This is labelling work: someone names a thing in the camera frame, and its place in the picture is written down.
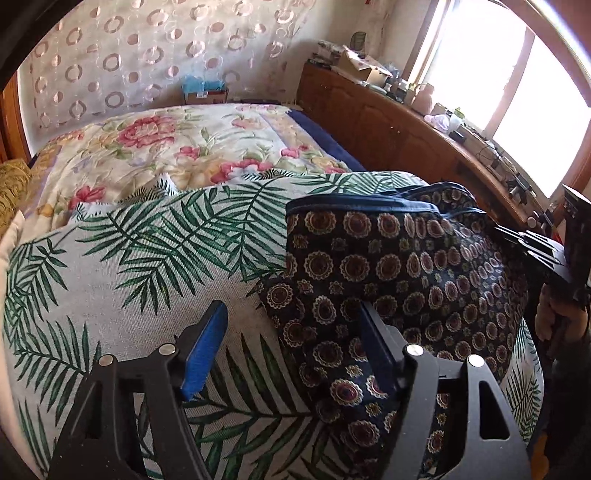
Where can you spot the open cardboard box on cabinet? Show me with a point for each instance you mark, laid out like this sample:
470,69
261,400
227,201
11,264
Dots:
365,69

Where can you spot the person's right hand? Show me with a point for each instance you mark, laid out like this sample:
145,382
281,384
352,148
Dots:
554,315

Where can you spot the sheer circle-patterned curtain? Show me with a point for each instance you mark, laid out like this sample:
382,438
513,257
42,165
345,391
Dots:
107,57

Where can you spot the window with wooden frame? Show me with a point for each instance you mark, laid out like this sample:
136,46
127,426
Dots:
486,63

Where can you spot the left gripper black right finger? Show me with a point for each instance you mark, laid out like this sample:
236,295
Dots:
410,374

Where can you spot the blue tissue box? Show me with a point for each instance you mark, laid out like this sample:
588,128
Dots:
197,91

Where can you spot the brown louvered wooden wardrobe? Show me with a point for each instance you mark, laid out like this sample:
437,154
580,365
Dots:
13,140

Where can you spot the navy patterned silk shirt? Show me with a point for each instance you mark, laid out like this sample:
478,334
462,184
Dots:
425,259

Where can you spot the long wooden side cabinet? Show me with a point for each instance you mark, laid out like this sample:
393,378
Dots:
383,134

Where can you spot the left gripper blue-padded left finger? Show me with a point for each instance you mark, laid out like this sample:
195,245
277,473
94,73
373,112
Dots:
197,347

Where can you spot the palm leaf printed blanket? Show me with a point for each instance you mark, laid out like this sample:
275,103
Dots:
126,279

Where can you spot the mustard patterned folded cloth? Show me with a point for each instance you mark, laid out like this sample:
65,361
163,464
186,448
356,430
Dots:
15,176

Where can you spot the floral bed quilt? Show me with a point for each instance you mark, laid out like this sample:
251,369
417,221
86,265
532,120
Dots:
195,146

